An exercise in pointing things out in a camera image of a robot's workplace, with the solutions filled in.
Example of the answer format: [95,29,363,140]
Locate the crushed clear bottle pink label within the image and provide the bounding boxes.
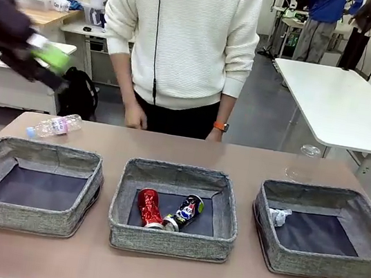
[24,106,84,146]

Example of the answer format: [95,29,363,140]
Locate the crushed red drink can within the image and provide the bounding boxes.
[132,186,170,231]

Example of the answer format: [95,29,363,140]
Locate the crushed black Pepsi can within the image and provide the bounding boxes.
[161,190,207,237]

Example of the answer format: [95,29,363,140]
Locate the white paper ball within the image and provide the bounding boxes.
[265,205,294,231]

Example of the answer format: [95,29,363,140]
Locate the person's right forearm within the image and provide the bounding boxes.
[102,49,140,104]

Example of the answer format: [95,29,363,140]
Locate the person's left forearm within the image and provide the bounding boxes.
[215,93,239,127]

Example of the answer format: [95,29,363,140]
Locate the person's right hand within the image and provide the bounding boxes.
[122,100,151,132]

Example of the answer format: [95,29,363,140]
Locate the person's left hand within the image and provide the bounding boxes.
[205,127,225,144]

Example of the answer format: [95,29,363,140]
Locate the white low shelf table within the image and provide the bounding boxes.
[0,33,79,117]

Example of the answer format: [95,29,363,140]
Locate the wooden work table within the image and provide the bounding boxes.
[22,1,84,41]

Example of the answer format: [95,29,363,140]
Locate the black backpack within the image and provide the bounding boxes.
[56,64,104,122]

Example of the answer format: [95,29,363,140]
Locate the white desk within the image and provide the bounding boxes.
[53,19,138,89]

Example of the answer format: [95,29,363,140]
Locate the blue white container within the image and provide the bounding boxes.
[80,4,108,28]

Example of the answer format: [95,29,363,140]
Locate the blue cloth bag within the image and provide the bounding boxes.
[53,0,85,13]

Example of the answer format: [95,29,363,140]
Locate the black trousers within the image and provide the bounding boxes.
[126,88,222,142]

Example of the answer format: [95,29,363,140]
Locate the white knit sweater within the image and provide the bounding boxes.
[91,0,266,122]

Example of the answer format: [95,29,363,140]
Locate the grey fabric basket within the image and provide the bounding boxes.
[0,134,109,243]
[243,174,371,278]
[103,154,247,267]

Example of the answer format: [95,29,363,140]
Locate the orange band wristwatch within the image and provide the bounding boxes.
[212,120,231,133]

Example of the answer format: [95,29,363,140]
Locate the clear plastic cup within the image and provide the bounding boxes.
[282,141,323,186]

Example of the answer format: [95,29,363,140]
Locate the person in blue top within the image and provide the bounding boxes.
[292,0,365,71]

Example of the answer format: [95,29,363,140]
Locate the person in dark jacket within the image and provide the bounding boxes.
[337,0,371,74]

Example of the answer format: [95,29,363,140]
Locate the black earphone cord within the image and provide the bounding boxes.
[140,0,173,106]

